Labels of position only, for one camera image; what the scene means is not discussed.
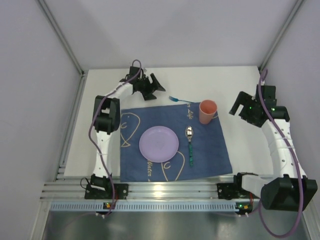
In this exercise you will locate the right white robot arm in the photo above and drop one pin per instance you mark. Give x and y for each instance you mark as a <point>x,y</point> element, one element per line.
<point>289,189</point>

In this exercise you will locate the aluminium frame post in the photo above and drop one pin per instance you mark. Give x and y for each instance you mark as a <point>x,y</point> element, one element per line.
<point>298,4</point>
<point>59,34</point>

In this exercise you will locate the orange plastic cup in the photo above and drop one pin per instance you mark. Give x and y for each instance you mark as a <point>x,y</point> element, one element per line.
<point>207,110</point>

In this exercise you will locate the blue fish-print cloth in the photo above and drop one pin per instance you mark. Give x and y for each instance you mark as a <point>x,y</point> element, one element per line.
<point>210,152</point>

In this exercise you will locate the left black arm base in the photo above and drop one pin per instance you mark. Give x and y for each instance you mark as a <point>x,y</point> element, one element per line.
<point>100,188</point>

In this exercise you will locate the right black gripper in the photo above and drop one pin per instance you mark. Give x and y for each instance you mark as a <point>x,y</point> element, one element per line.
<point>244,105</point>

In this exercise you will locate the blue plastic fork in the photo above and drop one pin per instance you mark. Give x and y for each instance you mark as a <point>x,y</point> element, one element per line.
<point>174,99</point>

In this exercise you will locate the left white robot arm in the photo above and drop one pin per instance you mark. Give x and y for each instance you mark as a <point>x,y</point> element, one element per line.
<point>107,116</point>

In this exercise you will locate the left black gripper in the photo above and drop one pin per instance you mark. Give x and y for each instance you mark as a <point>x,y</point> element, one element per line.
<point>149,86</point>

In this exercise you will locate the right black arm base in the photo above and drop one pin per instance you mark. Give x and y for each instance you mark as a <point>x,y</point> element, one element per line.
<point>233,190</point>

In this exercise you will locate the left aluminium frame post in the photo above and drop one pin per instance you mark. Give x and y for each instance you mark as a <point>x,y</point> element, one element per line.
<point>59,34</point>

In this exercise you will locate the right aluminium frame post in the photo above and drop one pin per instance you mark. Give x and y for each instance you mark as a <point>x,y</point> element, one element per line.
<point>298,4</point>

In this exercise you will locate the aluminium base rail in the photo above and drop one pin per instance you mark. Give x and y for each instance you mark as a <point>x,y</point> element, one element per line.
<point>72,189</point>

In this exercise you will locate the metal spoon patterned handle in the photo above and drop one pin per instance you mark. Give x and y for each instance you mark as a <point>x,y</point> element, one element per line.
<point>189,134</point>

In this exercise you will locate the perforated cable tray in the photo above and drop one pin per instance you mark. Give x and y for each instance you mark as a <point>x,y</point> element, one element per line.
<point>152,206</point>

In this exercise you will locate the purple plastic plate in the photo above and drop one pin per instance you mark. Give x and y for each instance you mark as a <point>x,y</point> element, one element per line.
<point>158,144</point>

